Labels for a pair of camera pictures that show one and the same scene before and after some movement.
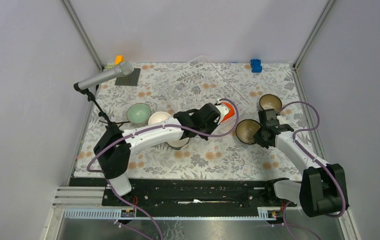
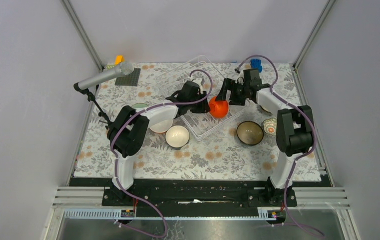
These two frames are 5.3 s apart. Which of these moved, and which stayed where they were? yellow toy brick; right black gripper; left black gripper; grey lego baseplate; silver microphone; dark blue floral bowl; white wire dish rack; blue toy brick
Moved: right black gripper; left black gripper
Stayed: blue toy brick; dark blue floral bowl; grey lego baseplate; yellow toy brick; white wire dish rack; silver microphone
